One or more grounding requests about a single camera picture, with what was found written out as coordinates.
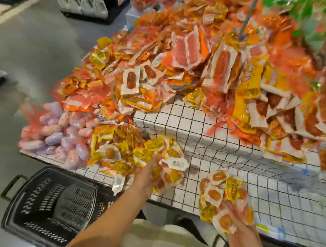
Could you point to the person's left hand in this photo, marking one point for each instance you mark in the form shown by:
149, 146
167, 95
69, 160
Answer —
146, 179

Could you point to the person's right hand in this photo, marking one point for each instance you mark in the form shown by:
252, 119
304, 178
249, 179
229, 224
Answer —
247, 237

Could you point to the tiled white display table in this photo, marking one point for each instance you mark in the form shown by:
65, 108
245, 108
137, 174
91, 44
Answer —
222, 153

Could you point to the pink sausages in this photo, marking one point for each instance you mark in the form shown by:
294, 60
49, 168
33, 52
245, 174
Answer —
58, 132

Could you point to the stack of black baskets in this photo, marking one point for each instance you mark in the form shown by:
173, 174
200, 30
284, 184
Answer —
48, 203

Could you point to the large pile of sausage packets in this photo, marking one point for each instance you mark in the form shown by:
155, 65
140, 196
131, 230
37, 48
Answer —
210, 64

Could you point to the pile of sausage packets tier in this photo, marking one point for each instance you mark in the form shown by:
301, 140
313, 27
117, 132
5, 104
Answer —
317, 27

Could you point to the person's left forearm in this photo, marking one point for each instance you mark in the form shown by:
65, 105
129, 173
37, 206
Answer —
113, 223

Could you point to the black shelving with white bottles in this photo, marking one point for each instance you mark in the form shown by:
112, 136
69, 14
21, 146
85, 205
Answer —
88, 1

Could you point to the grey metal pole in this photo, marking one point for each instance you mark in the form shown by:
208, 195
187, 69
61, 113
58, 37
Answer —
248, 17

